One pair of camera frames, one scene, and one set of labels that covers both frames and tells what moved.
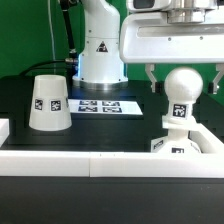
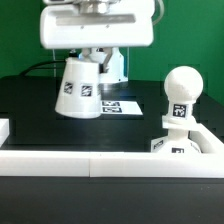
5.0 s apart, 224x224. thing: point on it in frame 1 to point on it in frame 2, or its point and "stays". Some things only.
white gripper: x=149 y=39 to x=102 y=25
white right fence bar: x=207 y=141 stays
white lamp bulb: x=182 y=86 stays
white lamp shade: x=49 y=108 to x=79 y=93
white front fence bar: x=110 y=164 stays
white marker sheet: x=104 y=106 stays
